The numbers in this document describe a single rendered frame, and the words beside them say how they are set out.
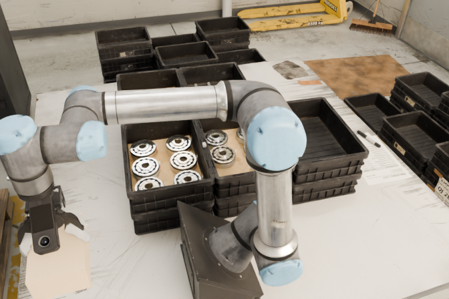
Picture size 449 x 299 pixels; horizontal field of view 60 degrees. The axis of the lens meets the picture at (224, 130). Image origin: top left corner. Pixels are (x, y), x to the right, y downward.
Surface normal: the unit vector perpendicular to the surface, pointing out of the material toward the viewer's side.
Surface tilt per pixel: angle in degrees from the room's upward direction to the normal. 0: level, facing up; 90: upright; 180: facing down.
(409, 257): 0
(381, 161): 0
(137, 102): 40
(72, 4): 90
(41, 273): 0
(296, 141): 78
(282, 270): 92
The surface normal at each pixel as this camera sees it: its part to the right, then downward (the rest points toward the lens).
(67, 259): 0.02, -0.78
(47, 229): 0.16, -0.40
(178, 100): 0.18, -0.11
